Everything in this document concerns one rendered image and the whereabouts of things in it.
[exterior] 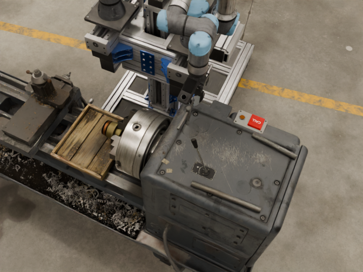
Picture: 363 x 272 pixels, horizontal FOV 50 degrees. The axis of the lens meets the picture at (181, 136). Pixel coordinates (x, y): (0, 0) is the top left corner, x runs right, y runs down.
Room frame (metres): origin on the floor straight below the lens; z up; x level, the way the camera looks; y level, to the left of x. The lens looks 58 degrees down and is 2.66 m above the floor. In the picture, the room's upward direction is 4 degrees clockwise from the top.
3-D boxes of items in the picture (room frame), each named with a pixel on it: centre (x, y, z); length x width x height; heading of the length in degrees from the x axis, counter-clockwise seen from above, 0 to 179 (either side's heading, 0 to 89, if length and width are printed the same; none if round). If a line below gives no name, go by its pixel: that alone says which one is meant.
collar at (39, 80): (1.22, 0.73, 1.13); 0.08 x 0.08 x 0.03
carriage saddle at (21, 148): (1.17, 0.80, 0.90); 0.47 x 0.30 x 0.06; 158
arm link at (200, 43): (0.98, -0.04, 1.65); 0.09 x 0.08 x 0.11; 167
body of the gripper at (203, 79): (0.98, -0.05, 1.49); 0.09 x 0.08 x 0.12; 158
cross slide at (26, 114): (1.17, 0.75, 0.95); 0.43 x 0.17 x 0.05; 158
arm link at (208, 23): (1.08, -0.05, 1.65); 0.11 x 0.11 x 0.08; 77
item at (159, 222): (0.78, -0.19, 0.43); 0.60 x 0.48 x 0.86; 68
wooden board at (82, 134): (1.02, 0.45, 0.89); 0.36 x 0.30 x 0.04; 158
